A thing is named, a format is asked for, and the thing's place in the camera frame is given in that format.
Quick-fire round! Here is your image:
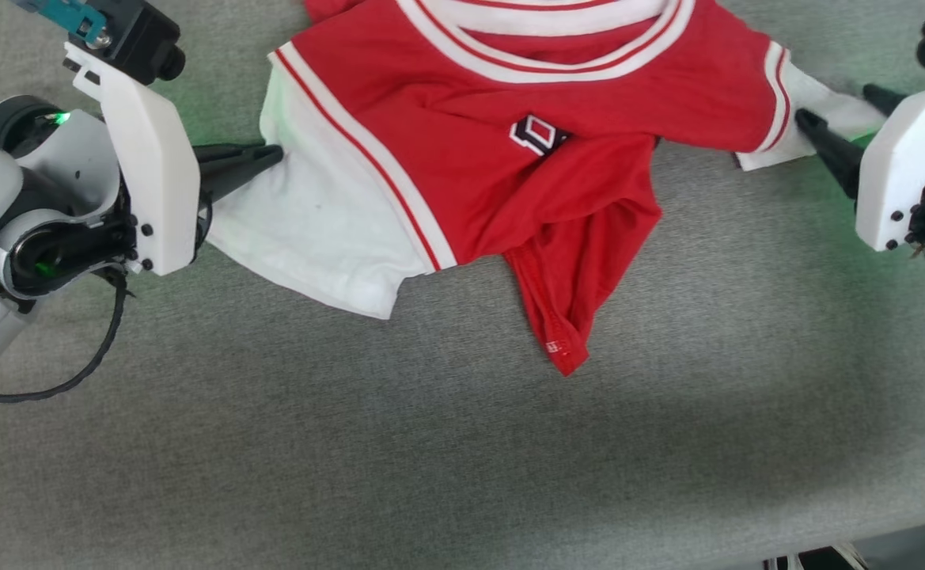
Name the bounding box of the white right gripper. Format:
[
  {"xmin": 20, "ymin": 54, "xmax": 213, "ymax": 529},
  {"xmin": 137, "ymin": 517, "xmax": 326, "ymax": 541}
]
[{"xmin": 794, "ymin": 77, "xmax": 925, "ymax": 253}]

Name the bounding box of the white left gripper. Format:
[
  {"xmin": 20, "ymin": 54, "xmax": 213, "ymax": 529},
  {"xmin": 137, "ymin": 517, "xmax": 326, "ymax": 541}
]
[{"xmin": 64, "ymin": 40, "xmax": 284, "ymax": 277}]

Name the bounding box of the red and white jersey shirt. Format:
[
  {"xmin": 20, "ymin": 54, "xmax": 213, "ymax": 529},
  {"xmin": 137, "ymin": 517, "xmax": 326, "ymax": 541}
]
[{"xmin": 206, "ymin": 0, "xmax": 887, "ymax": 378}]

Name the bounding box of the teal connector plug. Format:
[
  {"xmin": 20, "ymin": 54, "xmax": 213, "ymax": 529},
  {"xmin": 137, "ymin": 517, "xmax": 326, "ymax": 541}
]
[{"xmin": 9, "ymin": 0, "xmax": 108, "ymax": 48}]

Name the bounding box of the black and white object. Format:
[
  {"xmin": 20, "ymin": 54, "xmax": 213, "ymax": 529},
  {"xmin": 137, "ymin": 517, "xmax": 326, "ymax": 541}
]
[{"xmin": 763, "ymin": 544, "xmax": 868, "ymax": 570}]

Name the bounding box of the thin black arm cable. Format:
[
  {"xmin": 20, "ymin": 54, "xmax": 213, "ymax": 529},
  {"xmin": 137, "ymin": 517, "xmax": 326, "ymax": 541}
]
[{"xmin": 0, "ymin": 265, "xmax": 137, "ymax": 405}]

